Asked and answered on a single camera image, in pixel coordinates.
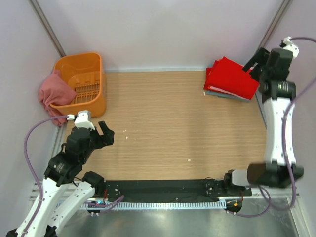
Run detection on red t shirt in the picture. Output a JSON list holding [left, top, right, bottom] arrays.
[[211, 57, 259, 100], [203, 67, 213, 90]]

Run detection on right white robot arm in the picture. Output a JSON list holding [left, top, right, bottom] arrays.
[[224, 43, 304, 188]]

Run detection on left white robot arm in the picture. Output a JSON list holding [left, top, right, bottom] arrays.
[[7, 121, 115, 237]]

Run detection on folded grey t shirt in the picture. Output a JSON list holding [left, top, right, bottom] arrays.
[[205, 91, 250, 102]]

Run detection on folded red t shirt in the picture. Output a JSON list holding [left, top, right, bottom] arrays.
[[203, 67, 213, 90]]

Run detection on folded pink t shirt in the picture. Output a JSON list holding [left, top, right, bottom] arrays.
[[214, 88, 246, 99]]

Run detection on dusty pink t shirt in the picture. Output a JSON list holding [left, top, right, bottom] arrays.
[[38, 70, 77, 117]]

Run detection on orange plastic basket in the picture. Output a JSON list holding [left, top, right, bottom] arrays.
[[51, 52, 106, 117]]

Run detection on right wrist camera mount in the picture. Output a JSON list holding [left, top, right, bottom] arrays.
[[280, 36, 299, 59]]

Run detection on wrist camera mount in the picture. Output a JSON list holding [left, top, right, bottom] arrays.
[[280, 36, 299, 59], [67, 110, 95, 130]]

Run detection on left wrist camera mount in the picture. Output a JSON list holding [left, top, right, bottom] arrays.
[[67, 110, 95, 130]]

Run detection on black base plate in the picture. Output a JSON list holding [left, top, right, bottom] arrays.
[[102, 179, 252, 203]]

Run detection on white slotted cable duct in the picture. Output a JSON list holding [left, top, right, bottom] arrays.
[[79, 200, 227, 211]]

